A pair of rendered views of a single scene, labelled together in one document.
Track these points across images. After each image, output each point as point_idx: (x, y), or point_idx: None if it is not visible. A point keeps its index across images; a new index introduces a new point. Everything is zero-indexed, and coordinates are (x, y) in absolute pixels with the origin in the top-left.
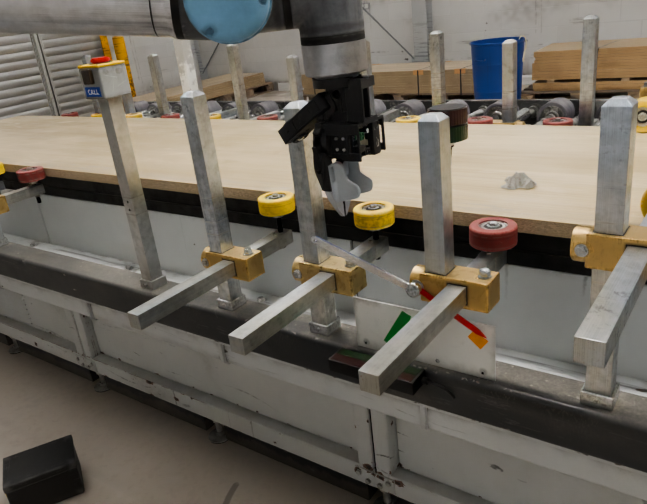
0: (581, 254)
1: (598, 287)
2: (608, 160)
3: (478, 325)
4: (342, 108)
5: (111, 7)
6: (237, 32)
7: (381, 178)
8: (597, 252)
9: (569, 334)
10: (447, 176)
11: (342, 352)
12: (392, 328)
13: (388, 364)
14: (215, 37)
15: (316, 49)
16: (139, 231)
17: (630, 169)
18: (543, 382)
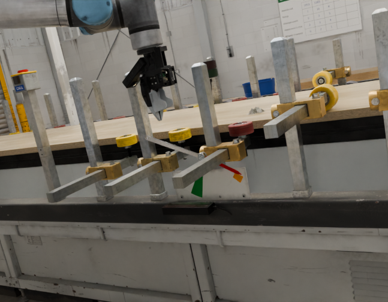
0: (276, 115)
1: (288, 132)
2: (278, 66)
3: (237, 169)
4: (152, 63)
5: (38, 11)
6: (98, 18)
7: (184, 123)
8: (283, 112)
9: (291, 181)
10: (210, 93)
11: (169, 204)
12: (194, 184)
13: (186, 173)
14: (87, 21)
15: (137, 34)
16: (48, 166)
17: (289, 70)
18: (275, 195)
